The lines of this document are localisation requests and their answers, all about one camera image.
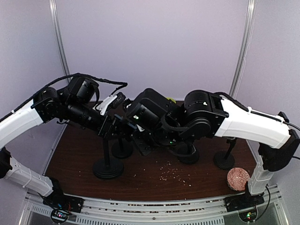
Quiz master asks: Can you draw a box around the far right black stand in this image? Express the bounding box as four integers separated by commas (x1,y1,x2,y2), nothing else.
213,138,237,170

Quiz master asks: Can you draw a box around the teal phone front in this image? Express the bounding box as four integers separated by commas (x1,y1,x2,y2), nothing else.
114,114,137,132

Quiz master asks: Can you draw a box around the black phone stand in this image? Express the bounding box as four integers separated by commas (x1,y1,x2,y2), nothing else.
111,138,134,159
92,132,124,180

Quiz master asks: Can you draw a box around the green bowl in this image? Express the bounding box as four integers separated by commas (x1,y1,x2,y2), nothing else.
167,97,176,104

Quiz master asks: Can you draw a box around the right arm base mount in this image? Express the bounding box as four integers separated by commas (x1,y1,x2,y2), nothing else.
224,194,264,224

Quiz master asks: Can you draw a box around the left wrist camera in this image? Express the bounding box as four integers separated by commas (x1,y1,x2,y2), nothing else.
110,92,126,109

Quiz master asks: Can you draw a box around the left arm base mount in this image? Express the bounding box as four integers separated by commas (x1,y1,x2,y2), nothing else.
41,195,84,224

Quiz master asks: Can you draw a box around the right aluminium frame post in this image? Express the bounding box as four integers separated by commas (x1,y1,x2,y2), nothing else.
229,0,256,98

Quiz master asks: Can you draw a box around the black stand right centre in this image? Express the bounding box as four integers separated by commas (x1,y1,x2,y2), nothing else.
177,144,200,165

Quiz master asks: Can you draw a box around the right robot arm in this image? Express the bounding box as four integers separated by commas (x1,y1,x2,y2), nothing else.
123,88,300,207

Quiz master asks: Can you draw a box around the left aluminium frame post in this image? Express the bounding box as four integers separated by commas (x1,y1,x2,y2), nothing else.
49,0,69,76

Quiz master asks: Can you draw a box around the aluminium frame post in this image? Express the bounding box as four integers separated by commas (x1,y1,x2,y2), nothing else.
49,0,69,76
229,0,256,98

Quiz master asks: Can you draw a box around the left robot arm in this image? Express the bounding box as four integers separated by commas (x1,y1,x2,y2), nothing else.
0,73,127,208

